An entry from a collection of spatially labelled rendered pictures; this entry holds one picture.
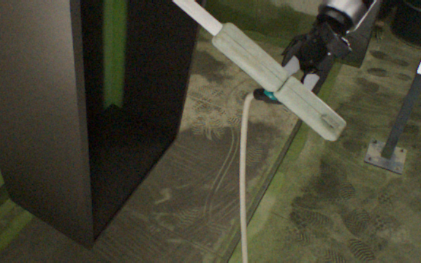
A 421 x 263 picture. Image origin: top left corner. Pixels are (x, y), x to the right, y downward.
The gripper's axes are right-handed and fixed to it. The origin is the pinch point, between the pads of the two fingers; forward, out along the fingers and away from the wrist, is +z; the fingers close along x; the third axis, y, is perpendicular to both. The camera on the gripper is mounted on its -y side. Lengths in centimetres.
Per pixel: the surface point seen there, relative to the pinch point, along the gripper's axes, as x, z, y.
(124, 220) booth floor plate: -15, 68, 116
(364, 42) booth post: -90, -107, 173
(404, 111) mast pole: -94, -57, 99
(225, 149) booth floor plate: -43, 11, 141
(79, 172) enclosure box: 21, 41, 30
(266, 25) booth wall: -37, -86, 218
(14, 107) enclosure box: 43, 37, 29
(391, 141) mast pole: -107, -45, 112
